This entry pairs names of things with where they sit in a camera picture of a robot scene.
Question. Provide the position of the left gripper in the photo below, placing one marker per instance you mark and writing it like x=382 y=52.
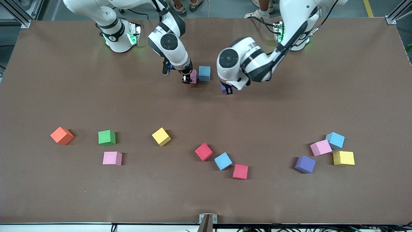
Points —
x=228 y=89

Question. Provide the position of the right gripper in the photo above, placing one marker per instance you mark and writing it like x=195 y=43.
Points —
x=187 y=73

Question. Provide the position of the purple foam block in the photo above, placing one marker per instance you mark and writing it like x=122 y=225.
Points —
x=223 y=88
x=304 y=164

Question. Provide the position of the pink foam block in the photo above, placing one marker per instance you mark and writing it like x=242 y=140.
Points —
x=112 y=158
x=194 y=77
x=320 y=147

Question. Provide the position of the blue foam block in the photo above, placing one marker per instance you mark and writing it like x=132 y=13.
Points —
x=222 y=161
x=204 y=72
x=335 y=140

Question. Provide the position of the yellow foam block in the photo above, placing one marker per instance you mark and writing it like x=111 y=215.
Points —
x=161 y=136
x=343 y=158

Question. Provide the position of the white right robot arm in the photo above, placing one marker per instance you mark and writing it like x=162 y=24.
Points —
x=173 y=54

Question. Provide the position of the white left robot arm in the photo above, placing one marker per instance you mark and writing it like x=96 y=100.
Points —
x=238 y=64

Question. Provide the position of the grey sneaker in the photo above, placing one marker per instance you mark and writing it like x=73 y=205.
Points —
x=196 y=4
x=180 y=11

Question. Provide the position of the red foam block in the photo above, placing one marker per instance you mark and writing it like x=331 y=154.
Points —
x=240 y=171
x=203 y=151

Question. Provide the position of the white sneaker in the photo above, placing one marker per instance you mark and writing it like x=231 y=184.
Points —
x=257 y=2
x=257 y=14

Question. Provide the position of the green foam block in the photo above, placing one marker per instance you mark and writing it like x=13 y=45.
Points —
x=106 y=137

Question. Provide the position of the brown table cover sheet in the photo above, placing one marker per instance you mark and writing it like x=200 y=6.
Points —
x=128 y=193

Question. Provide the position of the orange foam block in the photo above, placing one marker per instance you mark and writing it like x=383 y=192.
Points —
x=61 y=135

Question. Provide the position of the green object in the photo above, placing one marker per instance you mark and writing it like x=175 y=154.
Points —
x=409 y=47

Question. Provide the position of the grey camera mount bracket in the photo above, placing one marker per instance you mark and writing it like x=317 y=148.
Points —
x=208 y=222

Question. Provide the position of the aluminium frame post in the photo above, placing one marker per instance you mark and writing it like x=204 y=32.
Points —
x=397 y=14
x=22 y=19

